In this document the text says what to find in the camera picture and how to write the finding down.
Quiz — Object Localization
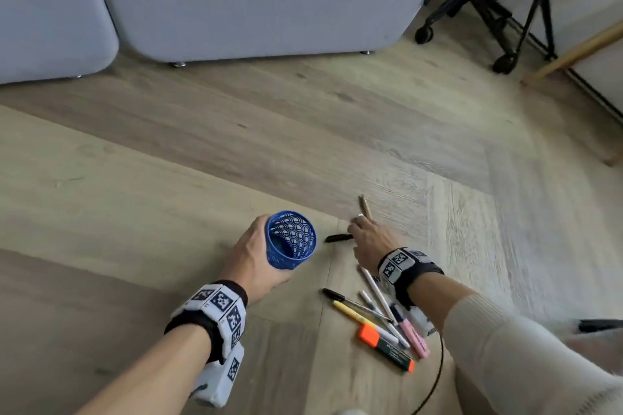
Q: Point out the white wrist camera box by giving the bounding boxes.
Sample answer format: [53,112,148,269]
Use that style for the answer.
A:
[389,305,437,338]
[189,341,246,409]

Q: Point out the orange black highlighter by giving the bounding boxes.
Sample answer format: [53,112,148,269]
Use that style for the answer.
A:
[359,323,416,374]

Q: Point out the pink highlighter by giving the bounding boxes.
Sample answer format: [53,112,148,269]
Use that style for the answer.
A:
[389,303,432,360]

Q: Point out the person's right forearm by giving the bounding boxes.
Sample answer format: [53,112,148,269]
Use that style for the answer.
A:
[408,273,480,333]

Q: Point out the black wristband with marker tags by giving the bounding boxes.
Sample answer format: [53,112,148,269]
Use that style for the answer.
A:
[164,279,249,364]
[378,248,445,309]

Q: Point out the slim white pen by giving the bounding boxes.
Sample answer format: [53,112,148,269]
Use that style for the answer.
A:
[359,265,412,350]

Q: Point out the person's right hand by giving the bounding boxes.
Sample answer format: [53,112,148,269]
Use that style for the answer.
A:
[348,215,405,277]

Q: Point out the grey chair wooden legs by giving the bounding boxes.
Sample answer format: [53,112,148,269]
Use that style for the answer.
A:
[519,20,623,167]

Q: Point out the person's left forearm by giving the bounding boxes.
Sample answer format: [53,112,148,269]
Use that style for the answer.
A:
[75,324,213,415]

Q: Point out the black ballpoint pen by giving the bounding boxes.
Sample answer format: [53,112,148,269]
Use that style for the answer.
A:
[359,290,398,333]

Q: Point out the blue mesh pen holder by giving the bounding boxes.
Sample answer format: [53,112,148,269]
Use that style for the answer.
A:
[265,210,318,270]

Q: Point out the yellow white marker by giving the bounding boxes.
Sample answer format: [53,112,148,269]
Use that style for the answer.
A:
[332,301,400,346]

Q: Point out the beige waste bin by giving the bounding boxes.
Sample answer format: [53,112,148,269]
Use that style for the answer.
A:
[559,331,623,377]

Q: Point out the person's left hand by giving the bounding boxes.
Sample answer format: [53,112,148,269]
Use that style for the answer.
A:
[217,214,295,306]

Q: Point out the black camera cable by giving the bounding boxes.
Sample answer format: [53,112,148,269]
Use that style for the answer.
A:
[411,329,446,415]

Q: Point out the black table leg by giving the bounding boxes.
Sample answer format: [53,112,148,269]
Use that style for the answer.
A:
[576,318,623,335]

